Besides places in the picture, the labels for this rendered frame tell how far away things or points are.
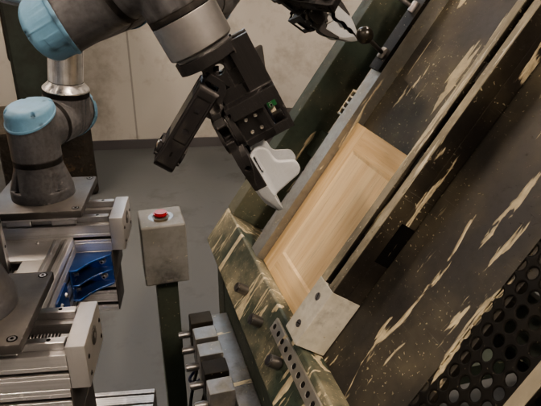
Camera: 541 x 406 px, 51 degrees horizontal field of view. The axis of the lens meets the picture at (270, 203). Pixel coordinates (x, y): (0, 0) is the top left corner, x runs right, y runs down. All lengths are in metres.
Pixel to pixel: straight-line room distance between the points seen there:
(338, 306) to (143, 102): 4.05
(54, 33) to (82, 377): 0.62
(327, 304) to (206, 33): 0.61
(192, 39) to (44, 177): 0.90
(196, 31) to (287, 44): 4.30
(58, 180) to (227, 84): 0.88
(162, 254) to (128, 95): 3.49
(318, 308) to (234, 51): 0.59
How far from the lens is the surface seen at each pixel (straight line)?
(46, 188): 1.45
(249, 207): 1.62
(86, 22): 0.64
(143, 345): 2.64
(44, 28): 0.65
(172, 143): 0.65
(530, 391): 0.75
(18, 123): 1.42
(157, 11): 0.61
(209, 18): 0.61
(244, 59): 0.63
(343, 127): 1.35
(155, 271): 1.59
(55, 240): 1.49
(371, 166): 1.23
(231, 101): 0.64
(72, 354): 1.04
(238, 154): 0.63
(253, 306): 1.31
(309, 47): 4.93
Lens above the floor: 1.60
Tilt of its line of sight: 24 degrees down
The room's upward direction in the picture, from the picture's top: straight up
